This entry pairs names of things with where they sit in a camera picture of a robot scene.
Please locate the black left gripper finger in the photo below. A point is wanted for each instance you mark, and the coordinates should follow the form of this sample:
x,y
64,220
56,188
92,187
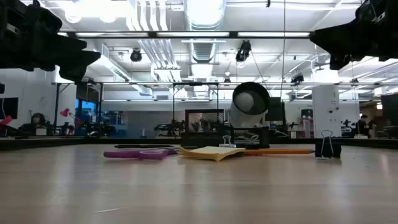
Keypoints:
x,y
79,63
73,43

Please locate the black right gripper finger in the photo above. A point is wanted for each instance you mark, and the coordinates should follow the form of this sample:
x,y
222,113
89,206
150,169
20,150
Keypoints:
x,y
340,60
342,37

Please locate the large black binder clip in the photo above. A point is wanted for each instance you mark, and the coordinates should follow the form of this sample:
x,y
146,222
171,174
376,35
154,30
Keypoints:
x,y
328,152

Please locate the orange pencil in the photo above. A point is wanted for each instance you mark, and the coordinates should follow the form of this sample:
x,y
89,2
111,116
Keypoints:
x,y
280,152

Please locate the small black binder clip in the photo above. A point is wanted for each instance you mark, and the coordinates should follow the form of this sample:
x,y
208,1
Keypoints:
x,y
227,145

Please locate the yellow sticky note pad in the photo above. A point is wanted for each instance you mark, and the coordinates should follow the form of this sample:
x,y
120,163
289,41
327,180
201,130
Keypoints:
x,y
214,153

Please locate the black mesh desk organizer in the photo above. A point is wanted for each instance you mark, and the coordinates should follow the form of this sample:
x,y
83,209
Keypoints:
x,y
190,141

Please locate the white pillar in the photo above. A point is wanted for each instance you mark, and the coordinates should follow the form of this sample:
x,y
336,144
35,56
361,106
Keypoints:
x,y
326,109

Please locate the pink desk lamp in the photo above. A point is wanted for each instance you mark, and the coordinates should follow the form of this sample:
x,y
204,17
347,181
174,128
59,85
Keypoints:
x,y
65,112

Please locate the black hanging spotlight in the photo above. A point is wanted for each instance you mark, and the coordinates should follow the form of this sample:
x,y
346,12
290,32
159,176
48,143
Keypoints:
x,y
136,56

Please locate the person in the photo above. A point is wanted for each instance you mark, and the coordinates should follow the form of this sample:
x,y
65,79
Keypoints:
x,y
35,123
362,126

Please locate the black computer monitor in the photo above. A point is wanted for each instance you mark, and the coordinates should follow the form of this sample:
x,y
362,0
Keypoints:
x,y
390,109
8,107
276,110

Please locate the black overhead frame bar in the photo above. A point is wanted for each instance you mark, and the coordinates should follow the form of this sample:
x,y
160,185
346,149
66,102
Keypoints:
x,y
149,34

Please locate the black aluminium table frame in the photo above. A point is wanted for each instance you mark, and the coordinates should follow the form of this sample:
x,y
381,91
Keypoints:
x,y
62,144

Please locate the black overhead camera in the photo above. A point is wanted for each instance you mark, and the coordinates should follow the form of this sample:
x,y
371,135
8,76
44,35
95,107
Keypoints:
x,y
243,51

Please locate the silver ceiling air duct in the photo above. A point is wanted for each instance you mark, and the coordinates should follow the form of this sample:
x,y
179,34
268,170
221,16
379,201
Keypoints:
x,y
205,14

